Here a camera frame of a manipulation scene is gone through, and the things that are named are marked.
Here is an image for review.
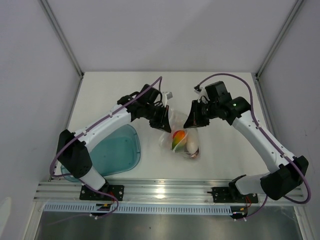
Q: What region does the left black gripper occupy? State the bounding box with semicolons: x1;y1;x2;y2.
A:
143;103;171;133

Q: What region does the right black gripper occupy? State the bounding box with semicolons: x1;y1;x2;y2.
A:
183;100;219;130

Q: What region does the green orange mango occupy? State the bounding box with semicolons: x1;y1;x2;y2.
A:
171;130;187;150

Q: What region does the white radish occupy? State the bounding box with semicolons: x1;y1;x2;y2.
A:
186;133;199;155

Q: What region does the clear zip top bag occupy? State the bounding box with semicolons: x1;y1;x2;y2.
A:
158;108;200;159

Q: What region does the dark red apple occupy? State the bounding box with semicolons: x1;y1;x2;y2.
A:
188;149;200;159

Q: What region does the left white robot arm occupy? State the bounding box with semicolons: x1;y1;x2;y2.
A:
55;84;172;200

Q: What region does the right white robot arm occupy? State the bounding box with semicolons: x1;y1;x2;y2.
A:
184;97;311;204

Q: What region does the teal plastic tray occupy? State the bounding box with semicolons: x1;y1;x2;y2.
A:
60;124;142;185

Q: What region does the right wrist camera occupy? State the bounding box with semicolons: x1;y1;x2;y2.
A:
205;81;232;104

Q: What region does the aluminium mounting rail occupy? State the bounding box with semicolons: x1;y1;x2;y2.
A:
33;178;307;206

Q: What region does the right aluminium frame post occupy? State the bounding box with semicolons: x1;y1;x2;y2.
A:
253;0;307;78

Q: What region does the aluminium frame post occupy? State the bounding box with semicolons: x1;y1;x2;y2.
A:
38;0;85;77
253;0;307;78

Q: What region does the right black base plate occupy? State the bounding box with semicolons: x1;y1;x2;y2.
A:
207;186;259;204

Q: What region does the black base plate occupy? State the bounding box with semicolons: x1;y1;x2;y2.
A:
207;186;259;204
79;185;125;201

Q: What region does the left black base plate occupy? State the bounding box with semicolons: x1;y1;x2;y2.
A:
79;185;125;201

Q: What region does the white slotted cable duct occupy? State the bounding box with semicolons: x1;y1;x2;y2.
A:
43;202;233;216

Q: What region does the left aluminium frame post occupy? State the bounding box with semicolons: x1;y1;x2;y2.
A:
38;0;85;77

